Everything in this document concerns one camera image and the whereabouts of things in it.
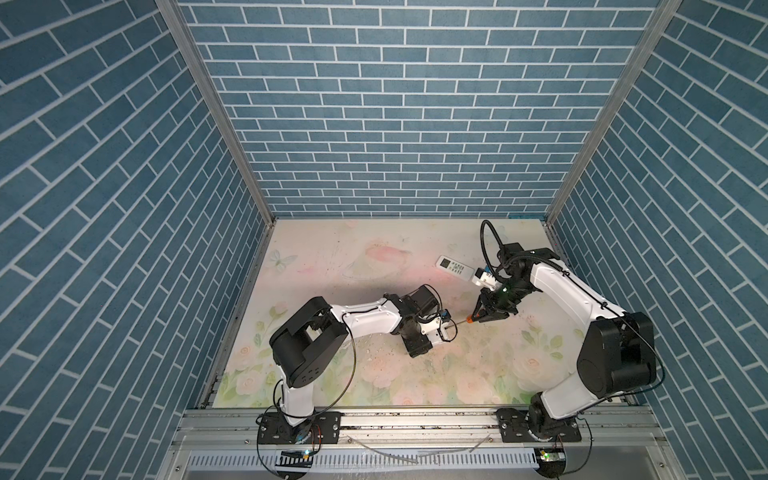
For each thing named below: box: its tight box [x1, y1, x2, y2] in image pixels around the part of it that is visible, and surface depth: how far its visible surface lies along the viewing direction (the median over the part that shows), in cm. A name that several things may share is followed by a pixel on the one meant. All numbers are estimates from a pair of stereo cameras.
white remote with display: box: [435, 255, 476, 281], surface depth 107 cm
